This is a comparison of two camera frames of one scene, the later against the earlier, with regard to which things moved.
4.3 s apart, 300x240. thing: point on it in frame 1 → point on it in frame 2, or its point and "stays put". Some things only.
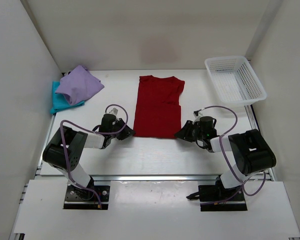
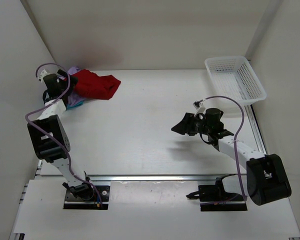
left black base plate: (79, 198) stays put
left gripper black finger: (128, 132) → (73, 80)
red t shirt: (158, 112) → (94, 86)
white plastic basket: (236, 81) stays put
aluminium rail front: (170, 178) stays put
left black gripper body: (117, 126) → (64, 84)
